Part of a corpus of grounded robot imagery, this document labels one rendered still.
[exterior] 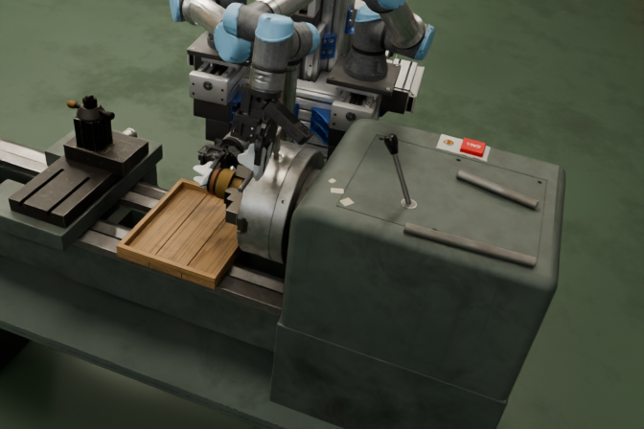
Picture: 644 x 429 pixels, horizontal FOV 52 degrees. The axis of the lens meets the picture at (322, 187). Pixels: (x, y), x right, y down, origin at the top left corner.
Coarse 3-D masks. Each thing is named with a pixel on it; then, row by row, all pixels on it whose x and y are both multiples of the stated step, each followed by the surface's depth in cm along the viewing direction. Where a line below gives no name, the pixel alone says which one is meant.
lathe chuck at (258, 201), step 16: (288, 144) 171; (288, 160) 164; (272, 176) 161; (256, 192) 161; (272, 192) 160; (240, 208) 162; (256, 208) 161; (272, 208) 160; (256, 224) 162; (240, 240) 167; (256, 240) 165
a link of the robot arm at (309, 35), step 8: (296, 24) 143; (304, 24) 145; (296, 32) 139; (304, 32) 142; (312, 32) 145; (304, 40) 141; (312, 40) 145; (304, 48) 142; (312, 48) 146; (296, 56) 143; (304, 56) 147
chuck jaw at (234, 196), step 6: (228, 192) 172; (234, 192) 172; (240, 192) 173; (228, 198) 170; (234, 198) 170; (240, 198) 171; (228, 204) 170; (234, 204) 168; (228, 210) 166; (234, 210) 166; (228, 216) 166; (234, 216) 166; (228, 222) 167; (234, 222) 167; (240, 222) 164; (246, 222) 163; (240, 228) 165; (246, 228) 164
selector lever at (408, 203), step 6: (396, 156) 148; (396, 162) 148; (396, 168) 149; (402, 174) 149; (402, 180) 149; (402, 186) 150; (408, 198) 150; (402, 204) 150; (408, 204) 151; (414, 204) 151
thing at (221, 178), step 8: (216, 168) 179; (216, 176) 176; (224, 176) 175; (232, 176) 175; (208, 184) 176; (216, 184) 175; (224, 184) 175; (232, 184) 175; (240, 184) 175; (208, 192) 179; (216, 192) 176
